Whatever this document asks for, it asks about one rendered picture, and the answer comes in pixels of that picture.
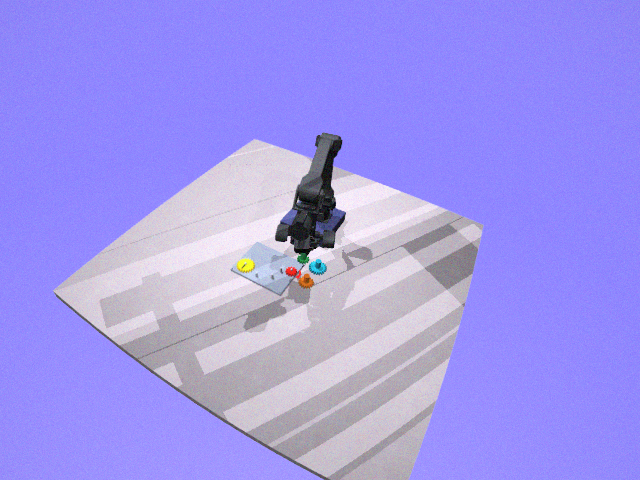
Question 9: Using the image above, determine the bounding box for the orange gear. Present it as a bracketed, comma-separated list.
[298, 274, 314, 289]

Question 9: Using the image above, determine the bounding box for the teal gear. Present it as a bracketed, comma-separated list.
[309, 259, 327, 275]

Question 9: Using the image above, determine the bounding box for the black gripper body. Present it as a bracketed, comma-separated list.
[275, 222, 336, 249]

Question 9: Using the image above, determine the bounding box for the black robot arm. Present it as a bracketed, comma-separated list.
[289, 132, 342, 254]

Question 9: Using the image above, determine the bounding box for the yellow gear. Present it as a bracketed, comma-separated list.
[237, 258, 255, 273]

